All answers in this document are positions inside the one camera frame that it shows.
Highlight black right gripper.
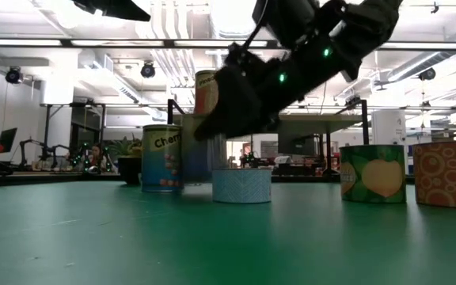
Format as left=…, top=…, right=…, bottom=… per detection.
left=193, top=48, right=321, bottom=143

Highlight orange pineapple can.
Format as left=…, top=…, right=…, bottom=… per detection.
left=194, top=69, right=220, bottom=117

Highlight tall blue-grey can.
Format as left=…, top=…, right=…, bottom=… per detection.
left=180, top=113, right=230, bottom=185

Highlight short light blue chevron can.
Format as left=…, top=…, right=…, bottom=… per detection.
left=211, top=167, right=273, bottom=205

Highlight blue cherries can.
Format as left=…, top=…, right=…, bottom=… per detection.
left=140, top=123, right=184, bottom=194

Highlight green peach can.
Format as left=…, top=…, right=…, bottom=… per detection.
left=339, top=144, right=408, bottom=205

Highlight orange circle pattern can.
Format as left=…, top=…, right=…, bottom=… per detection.
left=412, top=139, right=456, bottom=210

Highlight black overhead light bar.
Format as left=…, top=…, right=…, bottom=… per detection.
left=0, top=37, right=456, bottom=51

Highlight black ceiling spotlight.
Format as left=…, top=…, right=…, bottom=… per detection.
left=139, top=60, right=157, bottom=80
left=417, top=66, right=437, bottom=82
left=5, top=66, right=25, bottom=86

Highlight potted green plant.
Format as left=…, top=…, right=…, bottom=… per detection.
left=106, top=135, right=143, bottom=186

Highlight person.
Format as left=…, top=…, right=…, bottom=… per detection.
left=86, top=142, right=109, bottom=173

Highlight white round column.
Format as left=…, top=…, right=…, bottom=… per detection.
left=370, top=108, right=409, bottom=148

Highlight black background robot arms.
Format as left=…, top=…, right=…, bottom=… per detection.
left=17, top=138, right=74, bottom=172

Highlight black background frame rig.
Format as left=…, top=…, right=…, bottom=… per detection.
left=39, top=101, right=108, bottom=173

